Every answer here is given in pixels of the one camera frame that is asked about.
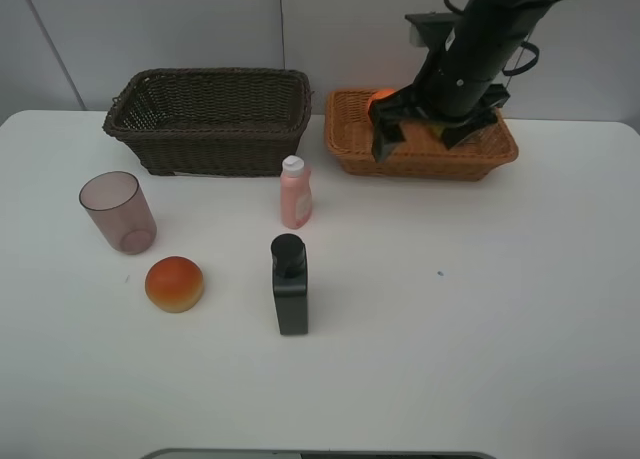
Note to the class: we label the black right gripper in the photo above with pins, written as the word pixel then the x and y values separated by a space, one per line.
pixel 455 87

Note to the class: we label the orange tangerine fruit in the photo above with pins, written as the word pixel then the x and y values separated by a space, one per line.
pixel 375 106

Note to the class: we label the pink bottle white cap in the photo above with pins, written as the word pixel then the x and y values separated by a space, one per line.
pixel 295 192

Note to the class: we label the black rectangular pump bottle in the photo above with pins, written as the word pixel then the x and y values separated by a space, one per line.
pixel 290 284

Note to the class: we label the translucent purple plastic cup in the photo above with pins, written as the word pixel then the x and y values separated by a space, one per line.
pixel 117 205

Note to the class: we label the green lime fruit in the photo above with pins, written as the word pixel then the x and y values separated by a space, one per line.
pixel 435 131

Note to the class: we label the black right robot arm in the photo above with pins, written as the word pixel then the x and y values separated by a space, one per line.
pixel 500 19

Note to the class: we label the tan wicker basket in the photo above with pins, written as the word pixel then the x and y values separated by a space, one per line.
pixel 349 135

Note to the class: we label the dark brown wicker basket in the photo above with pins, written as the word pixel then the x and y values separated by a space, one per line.
pixel 229 122

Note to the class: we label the orange round bread bun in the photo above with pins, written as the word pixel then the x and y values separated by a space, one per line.
pixel 174 284

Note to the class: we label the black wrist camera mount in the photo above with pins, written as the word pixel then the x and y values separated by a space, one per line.
pixel 430 30

